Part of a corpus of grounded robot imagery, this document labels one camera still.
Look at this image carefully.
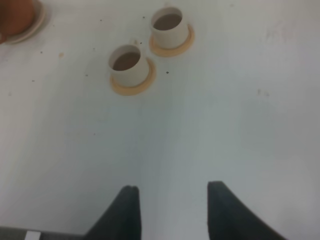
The orange coaster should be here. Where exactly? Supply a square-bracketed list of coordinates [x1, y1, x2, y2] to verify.
[148, 24, 195, 58]
[109, 57, 157, 96]

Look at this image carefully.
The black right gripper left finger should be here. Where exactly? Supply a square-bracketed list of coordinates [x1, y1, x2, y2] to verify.
[83, 185, 142, 240]

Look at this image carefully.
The near white teacup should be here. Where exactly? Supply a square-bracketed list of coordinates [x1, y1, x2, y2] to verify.
[108, 39, 149, 87]

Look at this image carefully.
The cream round teapot saucer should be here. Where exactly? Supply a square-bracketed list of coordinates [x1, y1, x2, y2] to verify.
[4, 0, 46, 45]

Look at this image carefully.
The near orange coaster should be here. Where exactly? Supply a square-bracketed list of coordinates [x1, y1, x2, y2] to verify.
[109, 57, 157, 96]

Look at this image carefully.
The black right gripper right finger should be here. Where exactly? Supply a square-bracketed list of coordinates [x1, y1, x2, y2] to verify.
[207, 181, 284, 240]

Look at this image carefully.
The brown clay teapot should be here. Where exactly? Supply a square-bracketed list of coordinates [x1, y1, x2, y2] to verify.
[0, 0, 35, 44]

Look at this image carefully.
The far white teacup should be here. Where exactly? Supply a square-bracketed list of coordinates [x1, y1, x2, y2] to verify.
[150, 5, 189, 49]

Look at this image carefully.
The far orange coaster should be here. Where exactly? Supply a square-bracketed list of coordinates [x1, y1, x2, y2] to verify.
[148, 24, 195, 58]

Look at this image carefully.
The white teacup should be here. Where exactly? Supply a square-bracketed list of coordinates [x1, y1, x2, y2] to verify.
[150, 5, 189, 49]
[108, 39, 149, 87]

